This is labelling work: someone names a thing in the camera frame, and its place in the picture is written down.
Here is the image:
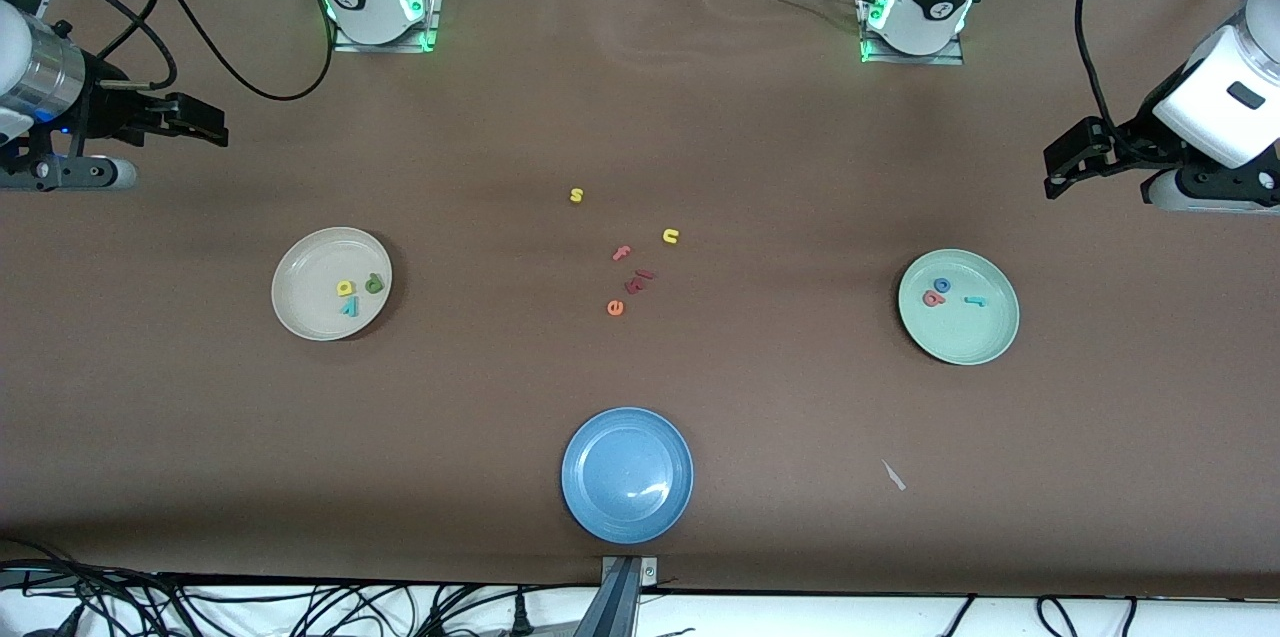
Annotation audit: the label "beige brown plate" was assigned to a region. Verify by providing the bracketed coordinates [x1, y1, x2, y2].
[271, 226, 394, 342]

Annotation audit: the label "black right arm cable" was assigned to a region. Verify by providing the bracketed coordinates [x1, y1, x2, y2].
[45, 0, 336, 102]

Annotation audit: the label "grey metal camera mount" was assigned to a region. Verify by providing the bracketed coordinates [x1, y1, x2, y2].
[575, 555, 661, 637]

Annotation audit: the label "looped black floor cable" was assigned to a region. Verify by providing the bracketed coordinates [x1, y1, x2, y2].
[1035, 595, 1083, 637]

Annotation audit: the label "tangled black floor cables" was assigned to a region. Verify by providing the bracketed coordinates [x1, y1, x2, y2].
[0, 539, 601, 637]

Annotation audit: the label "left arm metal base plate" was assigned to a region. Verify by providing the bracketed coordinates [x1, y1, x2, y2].
[858, 0, 966, 66]

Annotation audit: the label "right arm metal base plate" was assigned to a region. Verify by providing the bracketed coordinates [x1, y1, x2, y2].
[332, 0, 441, 53]

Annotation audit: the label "pale green plate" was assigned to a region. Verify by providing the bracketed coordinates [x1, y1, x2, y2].
[897, 248, 1021, 366]

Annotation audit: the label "blue plate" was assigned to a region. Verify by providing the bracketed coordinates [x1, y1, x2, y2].
[560, 406, 695, 546]

